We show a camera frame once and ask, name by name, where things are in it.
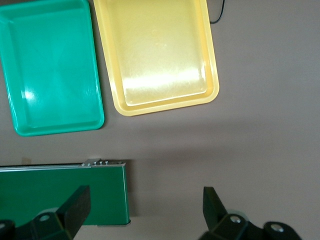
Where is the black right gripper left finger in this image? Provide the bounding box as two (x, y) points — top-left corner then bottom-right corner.
(0, 184), (91, 240)

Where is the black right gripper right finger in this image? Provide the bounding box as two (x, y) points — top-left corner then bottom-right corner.
(199, 186), (302, 240)

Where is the green conveyor belt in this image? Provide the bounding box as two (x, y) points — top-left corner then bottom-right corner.
(0, 158), (132, 227)

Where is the green plastic tray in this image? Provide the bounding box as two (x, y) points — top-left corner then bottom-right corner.
(0, 0), (105, 137)

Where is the yellow plastic tray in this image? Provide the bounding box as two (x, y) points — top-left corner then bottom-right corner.
(92, 0), (220, 117)

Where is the thin black cable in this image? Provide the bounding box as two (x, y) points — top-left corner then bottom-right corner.
(208, 0), (226, 25)

